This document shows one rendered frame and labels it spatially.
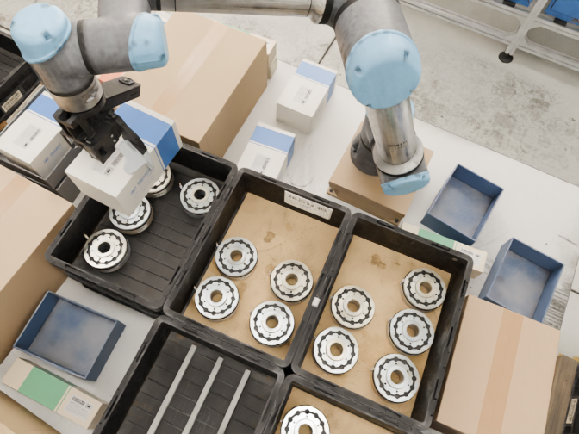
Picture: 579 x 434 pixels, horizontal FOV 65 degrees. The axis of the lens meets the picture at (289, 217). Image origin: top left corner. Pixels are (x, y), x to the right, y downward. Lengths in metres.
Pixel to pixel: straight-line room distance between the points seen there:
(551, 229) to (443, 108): 1.21
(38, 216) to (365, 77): 0.84
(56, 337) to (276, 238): 0.62
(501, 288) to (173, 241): 0.90
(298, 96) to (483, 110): 1.42
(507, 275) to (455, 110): 1.35
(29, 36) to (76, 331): 0.81
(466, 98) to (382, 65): 1.95
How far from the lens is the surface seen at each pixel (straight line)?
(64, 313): 1.34
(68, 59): 0.72
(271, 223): 1.17
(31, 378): 1.28
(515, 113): 2.72
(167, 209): 1.22
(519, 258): 1.45
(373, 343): 1.11
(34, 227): 1.23
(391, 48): 0.74
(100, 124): 0.87
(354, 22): 0.78
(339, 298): 1.09
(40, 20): 0.72
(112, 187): 0.92
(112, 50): 0.70
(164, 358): 1.11
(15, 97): 2.03
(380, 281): 1.15
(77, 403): 1.23
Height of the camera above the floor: 1.90
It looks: 66 degrees down
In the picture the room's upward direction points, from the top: 5 degrees clockwise
